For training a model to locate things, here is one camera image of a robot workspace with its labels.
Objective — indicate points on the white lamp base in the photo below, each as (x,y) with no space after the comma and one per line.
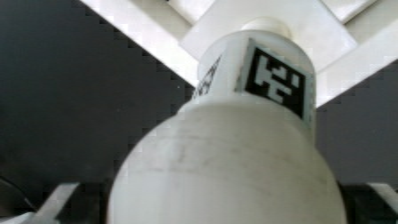
(312,18)

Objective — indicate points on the white L-shaped fence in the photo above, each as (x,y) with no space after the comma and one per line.
(156,27)

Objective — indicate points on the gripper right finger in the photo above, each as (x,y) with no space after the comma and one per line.
(385,205)

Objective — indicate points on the white lamp bulb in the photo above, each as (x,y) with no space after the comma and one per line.
(225,168)

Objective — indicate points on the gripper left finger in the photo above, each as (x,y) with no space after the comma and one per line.
(45,215)

